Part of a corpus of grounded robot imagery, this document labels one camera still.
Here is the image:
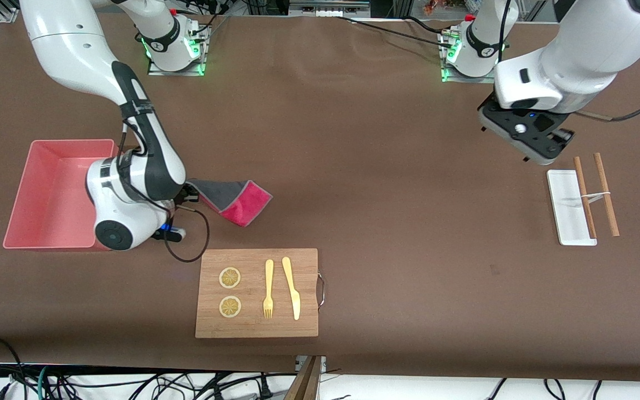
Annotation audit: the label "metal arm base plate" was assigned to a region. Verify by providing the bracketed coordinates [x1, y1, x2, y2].
[148, 17, 212, 77]
[438, 28, 499, 84]

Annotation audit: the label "brown table cover sheet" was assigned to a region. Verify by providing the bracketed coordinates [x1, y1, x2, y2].
[0, 10, 640, 384]

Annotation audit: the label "green cable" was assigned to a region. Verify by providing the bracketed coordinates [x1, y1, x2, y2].
[37, 366, 54, 400]

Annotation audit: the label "pink plastic bin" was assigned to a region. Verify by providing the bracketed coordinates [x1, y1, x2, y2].
[2, 139, 129, 251]

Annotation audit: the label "wooden plank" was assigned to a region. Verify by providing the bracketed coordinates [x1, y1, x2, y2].
[284, 356, 323, 400]

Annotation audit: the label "black power plug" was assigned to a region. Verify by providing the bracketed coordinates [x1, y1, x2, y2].
[253, 375, 276, 400]

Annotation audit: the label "white rectangular tray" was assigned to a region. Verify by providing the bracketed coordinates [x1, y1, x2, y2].
[546, 169, 598, 246]

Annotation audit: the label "pink and grey cloth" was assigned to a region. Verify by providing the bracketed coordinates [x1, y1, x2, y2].
[186, 179, 274, 228]

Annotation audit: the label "wooden cutting board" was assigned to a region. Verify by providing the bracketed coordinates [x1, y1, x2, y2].
[195, 248, 326, 339]

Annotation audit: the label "brown wooden chopstick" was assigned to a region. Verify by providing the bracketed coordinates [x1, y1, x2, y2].
[573, 156, 598, 239]
[593, 153, 620, 238]

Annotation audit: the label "red orange background object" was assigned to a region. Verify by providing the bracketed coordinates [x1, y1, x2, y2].
[423, 0, 468, 16]

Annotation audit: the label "grey equipment box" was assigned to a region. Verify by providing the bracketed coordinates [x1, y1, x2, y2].
[289, 0, 371, 17]

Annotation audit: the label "yellow plastic fork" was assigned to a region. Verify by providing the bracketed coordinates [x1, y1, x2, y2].
[263, 259, 274, 319]

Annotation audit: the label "yellow plastic knife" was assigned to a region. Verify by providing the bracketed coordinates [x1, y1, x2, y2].
[282, 257, 302, 321]

